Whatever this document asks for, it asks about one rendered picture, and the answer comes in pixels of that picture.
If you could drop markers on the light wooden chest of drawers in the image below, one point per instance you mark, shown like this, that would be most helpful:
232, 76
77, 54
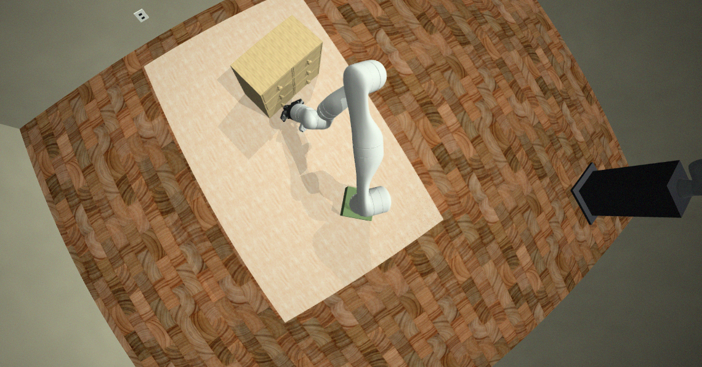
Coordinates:
261, 66

